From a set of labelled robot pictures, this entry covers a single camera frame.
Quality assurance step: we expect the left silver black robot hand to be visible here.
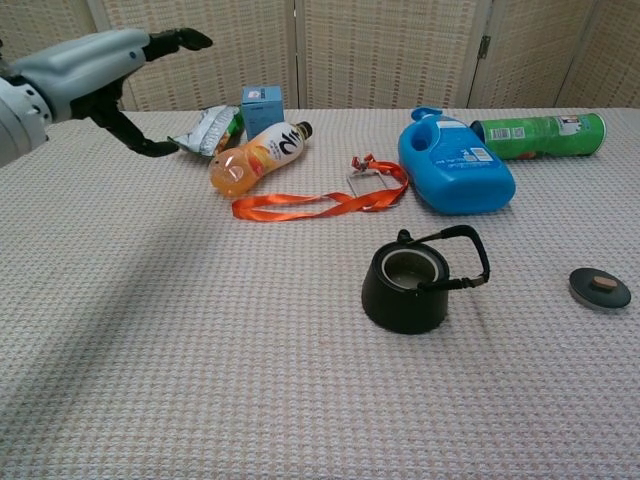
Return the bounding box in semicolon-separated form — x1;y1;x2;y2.
9;27;214;159

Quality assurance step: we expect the black cast iron teapot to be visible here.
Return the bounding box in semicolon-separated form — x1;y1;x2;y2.
359;224;492;335

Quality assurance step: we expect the black teapot lid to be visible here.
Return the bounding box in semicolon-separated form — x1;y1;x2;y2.
568;266;633;312

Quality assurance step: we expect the silver green snack bag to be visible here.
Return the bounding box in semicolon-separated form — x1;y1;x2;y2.
167;104;246;160

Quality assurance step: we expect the light blue carton box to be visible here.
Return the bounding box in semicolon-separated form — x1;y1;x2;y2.
240;85;285;142

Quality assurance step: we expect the orange juice plastic bottle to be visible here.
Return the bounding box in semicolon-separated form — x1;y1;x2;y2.
208;120;315;199

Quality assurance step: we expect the woven folding screen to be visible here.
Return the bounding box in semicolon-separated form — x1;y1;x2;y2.
0;0;640;114

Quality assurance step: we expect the clear plastic badge holder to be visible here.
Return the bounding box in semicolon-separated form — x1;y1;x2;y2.
345;167;401;211

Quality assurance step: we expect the beige waffle tablecloth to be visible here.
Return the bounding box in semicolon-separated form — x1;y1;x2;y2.
0;107;640;480

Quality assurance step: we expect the blue detergent jug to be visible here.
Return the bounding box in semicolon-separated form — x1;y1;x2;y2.
397;105;517;217

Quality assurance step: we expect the green chips can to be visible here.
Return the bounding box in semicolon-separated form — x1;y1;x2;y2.
468;111;609;161

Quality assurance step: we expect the orange lanyard ribbon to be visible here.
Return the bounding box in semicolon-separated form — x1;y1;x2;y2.
231;154;410;224

